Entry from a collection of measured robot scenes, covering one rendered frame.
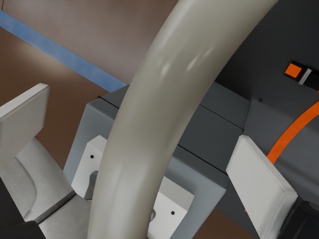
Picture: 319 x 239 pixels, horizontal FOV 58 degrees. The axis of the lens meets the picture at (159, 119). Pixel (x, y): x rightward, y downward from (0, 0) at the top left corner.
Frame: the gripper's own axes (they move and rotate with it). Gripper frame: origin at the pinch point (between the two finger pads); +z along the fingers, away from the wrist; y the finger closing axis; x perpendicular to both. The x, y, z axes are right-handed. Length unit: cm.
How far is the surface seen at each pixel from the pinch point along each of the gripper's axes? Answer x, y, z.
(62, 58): -28, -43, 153
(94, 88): -38, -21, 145
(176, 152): -21, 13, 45
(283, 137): -27, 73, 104
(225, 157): -22, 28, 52
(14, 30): -22, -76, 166
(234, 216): -79, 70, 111
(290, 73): 2, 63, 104
